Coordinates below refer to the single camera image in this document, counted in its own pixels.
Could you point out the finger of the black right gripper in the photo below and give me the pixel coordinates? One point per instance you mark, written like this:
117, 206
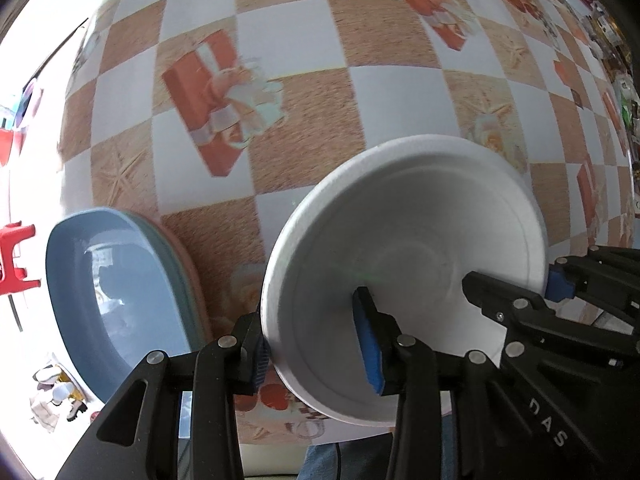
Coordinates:
503, 302

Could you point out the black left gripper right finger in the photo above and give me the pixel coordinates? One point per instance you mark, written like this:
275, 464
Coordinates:
401, 365

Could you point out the checkered patterned tablecloth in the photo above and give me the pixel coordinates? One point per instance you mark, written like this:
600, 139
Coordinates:
216, 118

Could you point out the red plastic bucket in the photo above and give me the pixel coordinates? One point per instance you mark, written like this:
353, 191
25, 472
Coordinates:
11, 143

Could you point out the blue plastic bowl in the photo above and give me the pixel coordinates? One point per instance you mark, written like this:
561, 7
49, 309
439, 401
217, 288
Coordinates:
113, 296

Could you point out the white foam bowl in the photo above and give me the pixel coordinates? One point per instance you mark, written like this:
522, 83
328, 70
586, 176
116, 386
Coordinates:
407, 219

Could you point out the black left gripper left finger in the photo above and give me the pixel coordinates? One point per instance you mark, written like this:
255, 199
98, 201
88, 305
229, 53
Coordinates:
135, 435

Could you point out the blue jeans leg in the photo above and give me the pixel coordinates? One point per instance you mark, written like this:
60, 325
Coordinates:
364, 459

